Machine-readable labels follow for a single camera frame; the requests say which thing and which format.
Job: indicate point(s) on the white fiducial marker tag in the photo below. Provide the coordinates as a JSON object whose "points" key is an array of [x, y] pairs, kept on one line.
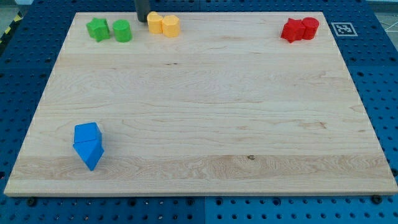
{"points": [[344, 29]]}

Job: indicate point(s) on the wooden board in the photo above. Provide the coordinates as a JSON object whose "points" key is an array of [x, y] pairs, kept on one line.
{"points": [[226, 108]]}

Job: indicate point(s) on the green star block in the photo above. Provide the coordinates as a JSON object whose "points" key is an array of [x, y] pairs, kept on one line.
{"points": [[98, 29]]}

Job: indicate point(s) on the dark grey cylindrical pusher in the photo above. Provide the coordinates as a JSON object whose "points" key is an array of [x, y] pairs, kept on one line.
{"points": [[142, 9]]}

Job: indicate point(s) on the blue triangular block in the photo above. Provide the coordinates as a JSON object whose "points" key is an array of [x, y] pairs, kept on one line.
{"points": [[89, 151]]}

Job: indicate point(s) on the yellow hexagon block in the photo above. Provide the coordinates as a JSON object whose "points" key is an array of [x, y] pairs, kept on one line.
{"points": [[171, 26]]}

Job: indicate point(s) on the green cylinder block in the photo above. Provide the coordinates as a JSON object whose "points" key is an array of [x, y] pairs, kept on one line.
{"points": [[122, 30]]}

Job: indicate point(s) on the red star block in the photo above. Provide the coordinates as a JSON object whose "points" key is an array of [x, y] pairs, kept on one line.
{"points": [[293, 30]]}

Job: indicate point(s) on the red cylinder block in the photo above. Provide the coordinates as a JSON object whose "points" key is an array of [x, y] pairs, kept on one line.
{"points": [[311, 25]]}

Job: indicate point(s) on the yellow heart block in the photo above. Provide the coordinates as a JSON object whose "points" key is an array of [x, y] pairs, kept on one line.
{"points": [[154, 21]]}

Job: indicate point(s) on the blue cube block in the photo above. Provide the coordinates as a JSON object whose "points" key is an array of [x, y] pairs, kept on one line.
{"points": [[87, 132]]}

